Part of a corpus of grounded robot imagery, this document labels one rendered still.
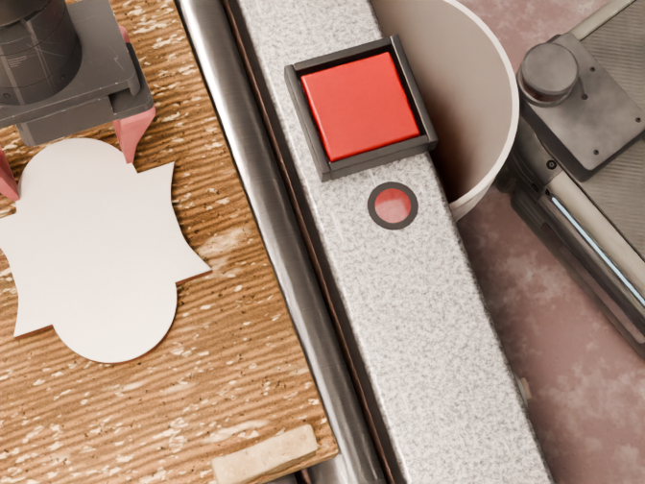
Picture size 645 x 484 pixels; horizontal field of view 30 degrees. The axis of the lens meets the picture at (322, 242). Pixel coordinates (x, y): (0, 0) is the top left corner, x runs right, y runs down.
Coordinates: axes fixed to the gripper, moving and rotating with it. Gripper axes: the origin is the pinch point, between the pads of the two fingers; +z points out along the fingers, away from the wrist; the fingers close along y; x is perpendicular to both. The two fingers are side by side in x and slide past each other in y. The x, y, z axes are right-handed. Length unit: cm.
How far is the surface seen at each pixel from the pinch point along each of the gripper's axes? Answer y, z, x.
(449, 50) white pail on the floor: -46, 57, -46
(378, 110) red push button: -19.0, 2.9, 1.0
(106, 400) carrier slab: 2.2, 5.5, 12.4
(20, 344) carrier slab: 5.8, 4.1, 7.8
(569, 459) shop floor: -47, 98, -6
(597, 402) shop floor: -54, 97, -11
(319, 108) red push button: -15.5, 2.5, -0.3
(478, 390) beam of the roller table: -18.4, 9.6, 17.9
